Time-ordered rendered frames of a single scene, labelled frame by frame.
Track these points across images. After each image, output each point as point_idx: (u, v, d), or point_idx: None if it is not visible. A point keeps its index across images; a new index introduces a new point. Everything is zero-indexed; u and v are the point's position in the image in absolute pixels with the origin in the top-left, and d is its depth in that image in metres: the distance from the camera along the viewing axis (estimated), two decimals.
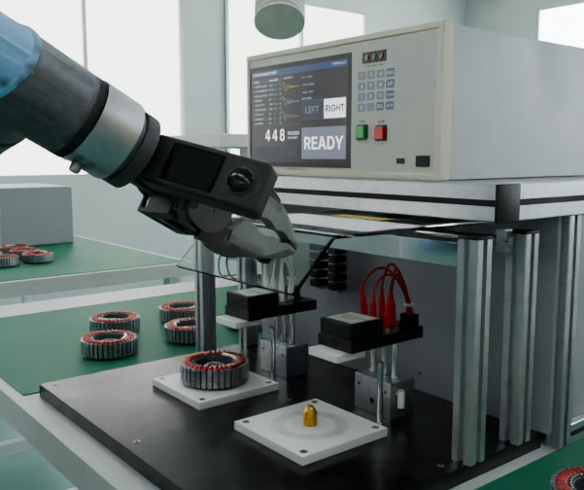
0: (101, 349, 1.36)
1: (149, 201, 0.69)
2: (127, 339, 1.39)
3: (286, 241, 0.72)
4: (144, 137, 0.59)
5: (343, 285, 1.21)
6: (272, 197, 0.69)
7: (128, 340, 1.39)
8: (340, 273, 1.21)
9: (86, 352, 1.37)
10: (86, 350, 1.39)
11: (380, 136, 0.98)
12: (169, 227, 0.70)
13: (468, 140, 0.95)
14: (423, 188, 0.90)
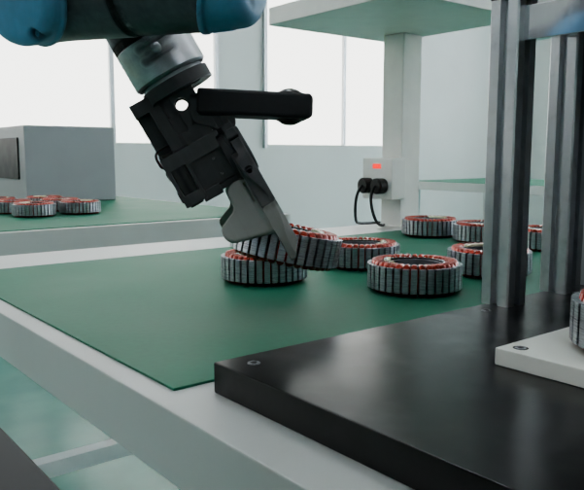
0: None
1: (167, 163, 0.67)
2: (332, 237, 0.69)
3: None
4: (203, 65, 0.69)
5: None
6: None
7: (333, 239, 0.70)
8: None
9: (253, 244, 0.67)
10: (248, 242, 0.69)
11: None
12: (183, 194, 0.67)
13: None
14: None
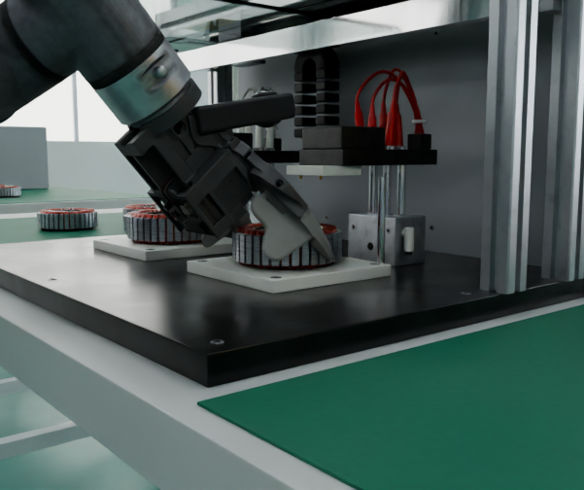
0: None
1: (185, 195, 0.61)
2: (336, 227, 0.72)
3: None
4: None
5: None
6: None
7: (336, 229, 0.72)
8: (331, 116, 0.97)
9: None
10: None
11: None
12: (212, 225, 0.62)
13: None
14: None
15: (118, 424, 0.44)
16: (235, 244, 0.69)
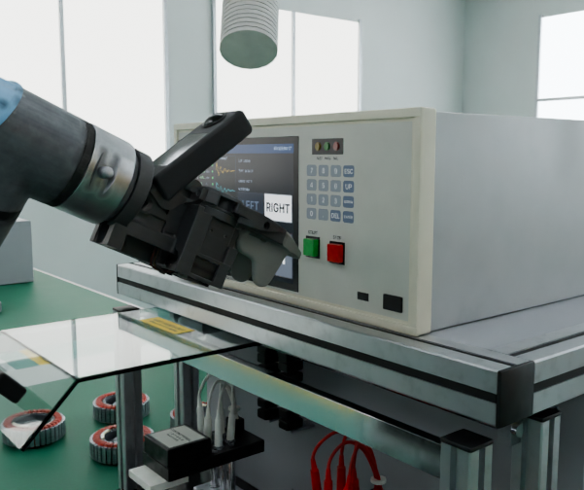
0: None
1: (175, 265, 0.61)
2: None
3: None
4: None
5: (297, 422, 0.93)
6: None
7: None
8: None
9: None
10: None
11: (335, 259, 0.70)
12: (210, 280, 0.62)
13: (459, 270, 0.67)
14: (392, 350, 0.62)
15: None
16: None
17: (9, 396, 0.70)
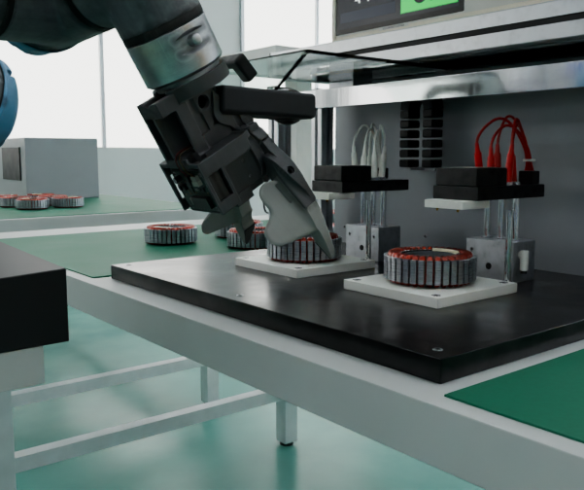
0: (463, 267, 0.81)
1: (196, 167, 0.62)
2: (470, 252, 0.86)
3: (249, 230, 0.76)
4: None
5: (438, 161, 1.11)
6: None
7: (470, 254, 0.86)
8: (435, 149, 1.12)
9: (436, 276, 0.81)
10: (425, 275, 0.81)
11: None
12: (219, 200, 0.62)
13: None
14: (566, 5, 0.80)
15: (367, 411, 0.59)
16: (391, 266, 0.84)
17: (246, 73, 0.88)
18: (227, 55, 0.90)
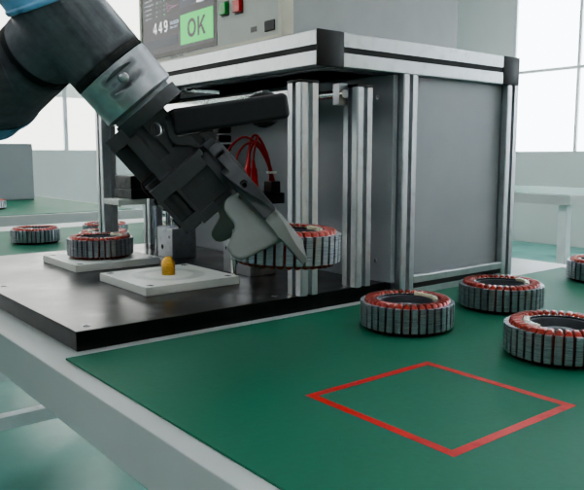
0: None
1: (156, 192, 0.65)
2: (333, 232, 0.70)
3: None
4: (168, 84, 0.67)
5: None
6: None
7: (334, 233, 0.70)
8: None
9: (258, 254, 0.67)
10: None
11: (237, 9, 1.05)
12: (180, 221, 0.65)
13: (314, 8, 1.02)
14: (264, 45, 0.97)
15: (26, 373, 0.76)
16: None
17: None
18: None
